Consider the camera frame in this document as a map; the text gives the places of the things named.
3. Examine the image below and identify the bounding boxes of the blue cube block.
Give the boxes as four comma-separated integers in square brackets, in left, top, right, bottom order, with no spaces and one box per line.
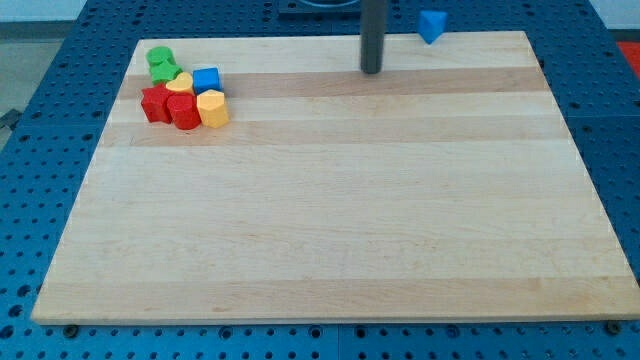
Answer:
[192,67,223,95]

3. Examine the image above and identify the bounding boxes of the light wooden board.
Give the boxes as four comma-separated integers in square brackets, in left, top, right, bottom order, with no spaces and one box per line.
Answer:
[32,31,639,325]

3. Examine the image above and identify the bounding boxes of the yellow hexagon block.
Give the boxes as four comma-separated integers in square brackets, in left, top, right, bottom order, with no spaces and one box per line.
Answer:
[196,90,230,128]

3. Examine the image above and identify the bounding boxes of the red cylinder block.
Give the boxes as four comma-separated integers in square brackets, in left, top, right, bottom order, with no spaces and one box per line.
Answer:
[166,93,201,130]

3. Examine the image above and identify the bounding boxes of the yellow heart block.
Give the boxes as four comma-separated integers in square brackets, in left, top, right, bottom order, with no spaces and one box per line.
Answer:
[165,72,195,95]

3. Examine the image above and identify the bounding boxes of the red star block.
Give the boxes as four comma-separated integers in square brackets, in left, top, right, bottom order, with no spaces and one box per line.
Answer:
[141,83,174,124]

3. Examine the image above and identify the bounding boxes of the blue triangular block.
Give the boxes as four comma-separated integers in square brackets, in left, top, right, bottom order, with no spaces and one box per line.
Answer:
[418,10,448,44]

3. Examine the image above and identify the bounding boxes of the green star block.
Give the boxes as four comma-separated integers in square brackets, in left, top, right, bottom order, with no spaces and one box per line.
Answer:
[150,61,182,85]

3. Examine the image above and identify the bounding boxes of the green cylinder block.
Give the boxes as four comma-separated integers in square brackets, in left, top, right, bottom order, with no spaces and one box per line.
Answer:
[145,46,176,68]

